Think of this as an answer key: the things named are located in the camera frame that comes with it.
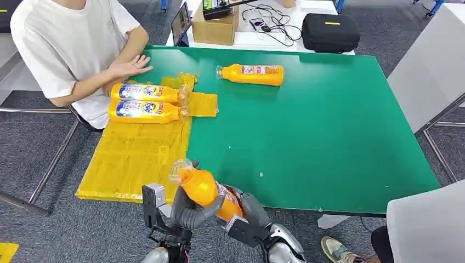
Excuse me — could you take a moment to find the person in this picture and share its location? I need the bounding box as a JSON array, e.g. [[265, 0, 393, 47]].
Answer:
[[320, 179, 465, 263], [9, 0, 155, 130]]

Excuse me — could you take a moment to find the smartphone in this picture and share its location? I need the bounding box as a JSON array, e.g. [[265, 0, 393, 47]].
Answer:
[[248, 17, 272, 33]]

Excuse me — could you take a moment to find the yellow floor marker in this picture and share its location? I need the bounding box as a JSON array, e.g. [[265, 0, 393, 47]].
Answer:
[[0, 242, 20, 263]]

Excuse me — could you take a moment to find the person's right hand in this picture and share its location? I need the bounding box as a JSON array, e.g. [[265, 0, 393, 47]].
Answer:
[[108, 54, 155, 79]]

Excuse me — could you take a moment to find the green table mat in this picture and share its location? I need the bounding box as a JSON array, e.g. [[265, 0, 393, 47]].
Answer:
[[136, 45, 441, 218]]

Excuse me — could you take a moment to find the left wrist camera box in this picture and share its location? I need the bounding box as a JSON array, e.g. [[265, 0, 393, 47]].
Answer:
[[141, 182, 173, 230]]

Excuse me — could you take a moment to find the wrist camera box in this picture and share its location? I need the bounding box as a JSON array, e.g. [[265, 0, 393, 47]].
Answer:
[[141, 182, 173, 230], [224, 215, 270, 248]]

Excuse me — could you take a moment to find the yellow plastic sheet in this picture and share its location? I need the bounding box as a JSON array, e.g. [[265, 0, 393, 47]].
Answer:
[[75, 72, 219, 204]]

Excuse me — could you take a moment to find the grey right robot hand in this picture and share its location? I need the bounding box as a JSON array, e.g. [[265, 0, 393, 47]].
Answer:
[[222, 185, 272, 230]]

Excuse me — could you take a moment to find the black electronic device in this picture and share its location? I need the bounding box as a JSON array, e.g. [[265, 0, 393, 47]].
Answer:
[[202, 0, 241, 21]]

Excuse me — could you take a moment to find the white table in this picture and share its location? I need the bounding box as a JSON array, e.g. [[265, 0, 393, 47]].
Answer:
[[165, 0, 356, 56]]

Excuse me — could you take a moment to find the black carrying case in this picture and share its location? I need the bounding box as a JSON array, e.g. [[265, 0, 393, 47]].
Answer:
[[301, 13, 362, 54]]

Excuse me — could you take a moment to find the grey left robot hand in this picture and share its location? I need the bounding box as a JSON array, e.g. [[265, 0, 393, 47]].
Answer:
[[168, 187, 226, 232]]

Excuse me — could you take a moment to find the orange drink bottle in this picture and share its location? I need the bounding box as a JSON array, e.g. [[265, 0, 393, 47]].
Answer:
[[215, 64, 285, 87], [110, 82, 190, 106], [168, 158, 245, 222], [107, 100, 189, 125]]

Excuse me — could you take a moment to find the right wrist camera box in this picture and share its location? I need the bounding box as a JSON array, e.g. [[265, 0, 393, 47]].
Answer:
[[224, 215, 270, 248]]

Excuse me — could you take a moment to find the grey table with metal legs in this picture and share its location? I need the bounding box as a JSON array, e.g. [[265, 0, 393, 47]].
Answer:
[[386, 3, 465, 184]]

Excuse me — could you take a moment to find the black case with yellow label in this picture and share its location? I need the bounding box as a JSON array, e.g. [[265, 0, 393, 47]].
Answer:
[[0, 0, 23, 34]]

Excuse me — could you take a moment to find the grey table with metal frame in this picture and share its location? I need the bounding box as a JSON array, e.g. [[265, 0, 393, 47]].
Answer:
[[0, 32, 81, 217]]

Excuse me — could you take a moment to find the dark tablet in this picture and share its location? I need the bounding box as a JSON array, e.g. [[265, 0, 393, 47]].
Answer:
[[171, 1, 192, 48]]

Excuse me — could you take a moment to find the cardboard box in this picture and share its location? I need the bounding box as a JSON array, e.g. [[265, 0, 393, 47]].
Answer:
[[191, 3, 240, 47]]

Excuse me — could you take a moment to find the black cable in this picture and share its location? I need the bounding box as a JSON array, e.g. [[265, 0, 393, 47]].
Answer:
[[241, 3, 303, 47]]

